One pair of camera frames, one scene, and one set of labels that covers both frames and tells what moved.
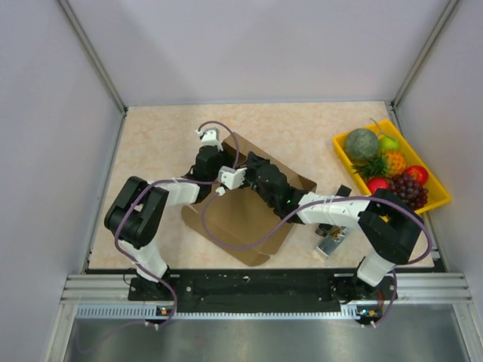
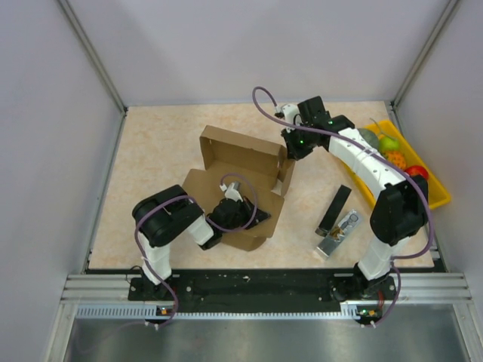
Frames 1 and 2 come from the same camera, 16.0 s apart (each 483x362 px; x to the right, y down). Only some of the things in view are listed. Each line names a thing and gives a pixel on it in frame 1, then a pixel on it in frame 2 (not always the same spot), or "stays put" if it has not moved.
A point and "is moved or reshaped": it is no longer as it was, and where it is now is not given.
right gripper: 253,164 -> 293,153
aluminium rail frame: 106,297 stays put
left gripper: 219,154 -> 247,207
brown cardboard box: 242,223 is moved or reshaped
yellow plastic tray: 435,197 stays put
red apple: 419,174 stays put
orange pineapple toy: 395,162 stays put
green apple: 389,143 stays put
